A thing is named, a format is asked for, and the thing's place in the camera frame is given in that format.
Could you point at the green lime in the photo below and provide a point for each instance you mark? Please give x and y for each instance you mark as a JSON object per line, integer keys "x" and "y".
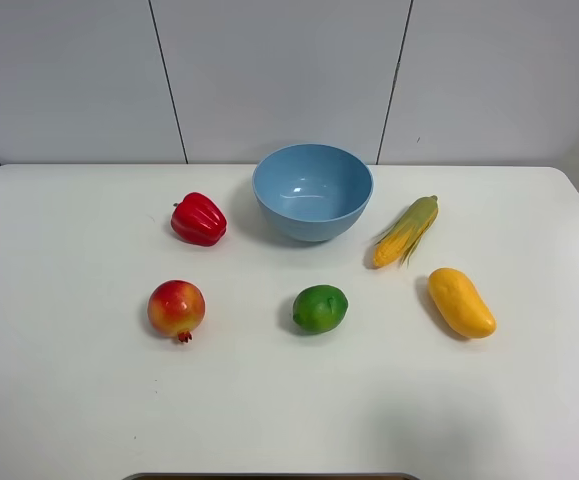
{"x": 319, "y": 309}

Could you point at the red yellow pomegranate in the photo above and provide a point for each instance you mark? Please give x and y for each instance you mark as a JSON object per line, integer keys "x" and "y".
{"x": 175, "y": 309}

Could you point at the blue plastic bowl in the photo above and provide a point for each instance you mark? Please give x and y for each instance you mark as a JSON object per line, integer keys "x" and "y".
{"x": 312, "y": 192}

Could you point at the yellow mango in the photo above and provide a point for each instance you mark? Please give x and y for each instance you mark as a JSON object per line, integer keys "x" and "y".
{"x": 460, "y": 303}

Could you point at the corn cob with husk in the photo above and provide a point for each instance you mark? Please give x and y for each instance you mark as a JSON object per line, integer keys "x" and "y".
{"x": 401, "y": 240}

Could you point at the red bell pepper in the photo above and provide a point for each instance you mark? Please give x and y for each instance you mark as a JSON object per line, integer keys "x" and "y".
{"x": 197, "y": 220}

